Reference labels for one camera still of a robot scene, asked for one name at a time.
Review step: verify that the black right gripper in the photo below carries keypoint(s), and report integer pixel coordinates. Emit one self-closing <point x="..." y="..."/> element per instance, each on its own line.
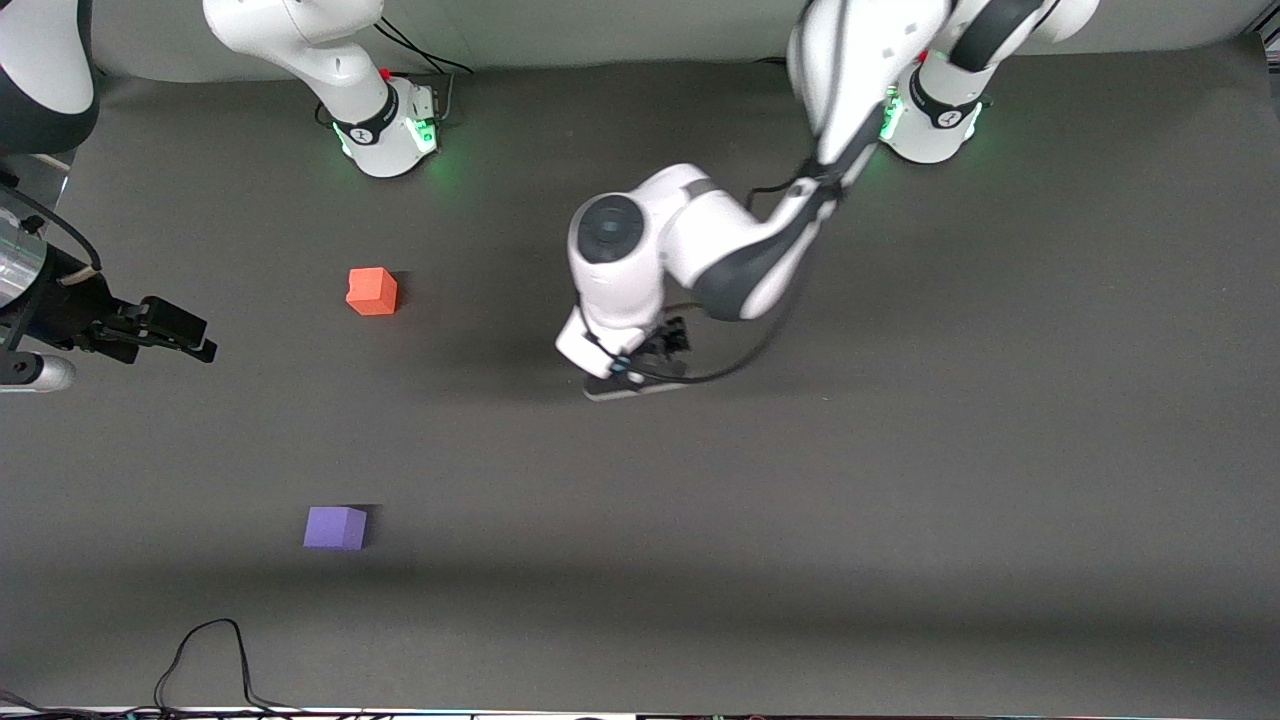
<point x="72" y="305"/>

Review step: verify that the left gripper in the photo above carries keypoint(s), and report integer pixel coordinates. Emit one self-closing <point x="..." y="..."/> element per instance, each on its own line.
<point x="664" y="344"/>

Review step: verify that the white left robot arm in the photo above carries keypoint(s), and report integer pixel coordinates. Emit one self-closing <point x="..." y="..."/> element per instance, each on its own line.
<point x="720" y="235"/>

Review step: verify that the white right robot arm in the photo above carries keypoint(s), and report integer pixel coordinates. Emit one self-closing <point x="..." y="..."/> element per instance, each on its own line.
<point x="300" y="45"/>

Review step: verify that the orange block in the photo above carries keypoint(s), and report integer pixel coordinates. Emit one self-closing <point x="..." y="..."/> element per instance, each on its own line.
<point x="371" y="291"/>

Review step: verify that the purple block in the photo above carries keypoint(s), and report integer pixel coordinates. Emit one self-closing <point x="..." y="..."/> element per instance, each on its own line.
<point x="334" y="528"/>

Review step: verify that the dark grey table mat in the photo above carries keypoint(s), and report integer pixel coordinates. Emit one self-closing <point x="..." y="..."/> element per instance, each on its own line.
<point x="900" y="520"/>

